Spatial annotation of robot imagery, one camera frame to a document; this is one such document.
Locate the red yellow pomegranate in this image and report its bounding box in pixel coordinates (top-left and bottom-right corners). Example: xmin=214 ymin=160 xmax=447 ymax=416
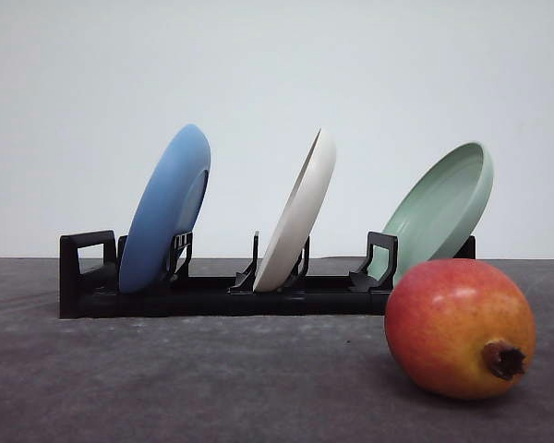
xmin=384 ymin=258 xmax=536 ymax=400

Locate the white plate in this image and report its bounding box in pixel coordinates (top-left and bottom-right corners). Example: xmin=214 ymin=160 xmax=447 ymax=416
xmin=253 ymin=129 xmax=337 ymax=293

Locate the blue plate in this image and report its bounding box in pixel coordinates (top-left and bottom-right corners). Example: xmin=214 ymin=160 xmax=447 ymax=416
xmin=119 ymin=124 xmax=211 ymax=294

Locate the black plastic dish rack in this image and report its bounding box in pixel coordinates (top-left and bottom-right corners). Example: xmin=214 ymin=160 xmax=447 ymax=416
xmin=60 ymin=231 xmax=477 ymax=318

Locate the mint green plate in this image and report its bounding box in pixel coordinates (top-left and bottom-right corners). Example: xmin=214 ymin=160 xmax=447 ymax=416
xmin=369 ymin=142 xmax=495 ymax=285

